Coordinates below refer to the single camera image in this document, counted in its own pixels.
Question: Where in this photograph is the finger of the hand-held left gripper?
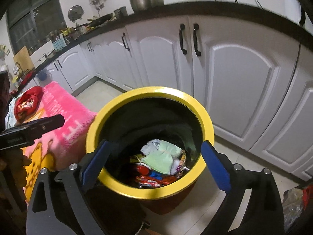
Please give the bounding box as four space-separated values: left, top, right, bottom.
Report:
34 115 65 135

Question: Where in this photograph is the clear plastic bag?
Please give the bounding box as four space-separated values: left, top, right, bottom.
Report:
282 185 313 235

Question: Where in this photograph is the wooden cutting board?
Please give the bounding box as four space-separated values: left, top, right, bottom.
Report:
13 46 35 70

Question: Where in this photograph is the person's left hand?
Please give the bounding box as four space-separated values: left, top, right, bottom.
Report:
0 149 32 170

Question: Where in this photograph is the pink printed blanket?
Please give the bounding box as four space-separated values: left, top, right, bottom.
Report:
23 81 98 202

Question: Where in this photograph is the light blue cloth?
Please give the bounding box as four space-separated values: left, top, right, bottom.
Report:
5 100 20 129

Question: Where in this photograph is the blue utensil holder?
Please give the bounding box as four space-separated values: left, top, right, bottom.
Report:
52 38 67 51

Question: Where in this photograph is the small steel cup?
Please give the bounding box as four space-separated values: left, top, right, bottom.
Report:
114 6 128 19

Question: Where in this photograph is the round pot lid black knob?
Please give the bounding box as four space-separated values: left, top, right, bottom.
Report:
68 5 85 21

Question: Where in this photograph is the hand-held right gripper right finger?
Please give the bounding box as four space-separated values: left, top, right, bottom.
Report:
201 140 285 235

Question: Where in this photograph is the red cloth bag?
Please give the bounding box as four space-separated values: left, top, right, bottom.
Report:
14 86 44 122

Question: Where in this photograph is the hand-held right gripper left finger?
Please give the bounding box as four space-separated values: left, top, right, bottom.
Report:
26 139 112 235

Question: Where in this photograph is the dark foil candy wrapper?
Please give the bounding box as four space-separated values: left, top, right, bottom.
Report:
176 150 190 177

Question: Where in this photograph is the black wok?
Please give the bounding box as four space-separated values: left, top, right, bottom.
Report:
87 13 114 27

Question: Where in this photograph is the black kitchen countertop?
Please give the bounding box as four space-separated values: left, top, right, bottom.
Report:
10 1 313 91

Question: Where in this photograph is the yellow rimmed waste bin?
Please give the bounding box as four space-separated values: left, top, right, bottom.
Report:
85 86 215 213

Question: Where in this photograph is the dark framed window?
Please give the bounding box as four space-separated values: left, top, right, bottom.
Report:
6 0 67 54

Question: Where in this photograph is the red plastic wrapper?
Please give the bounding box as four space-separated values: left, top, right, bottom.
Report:
136 164 150 175

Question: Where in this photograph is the row of condiment bottles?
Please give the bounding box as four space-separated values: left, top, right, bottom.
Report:
44 27 81 42

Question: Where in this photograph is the green sponge cloth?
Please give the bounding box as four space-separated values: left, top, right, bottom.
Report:
141 141 185 175

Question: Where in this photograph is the red snack wrapper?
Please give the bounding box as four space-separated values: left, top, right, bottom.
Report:
136 175 178 187

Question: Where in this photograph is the green yellow snack packet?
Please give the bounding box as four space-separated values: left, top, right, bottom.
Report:
130 154 145 164

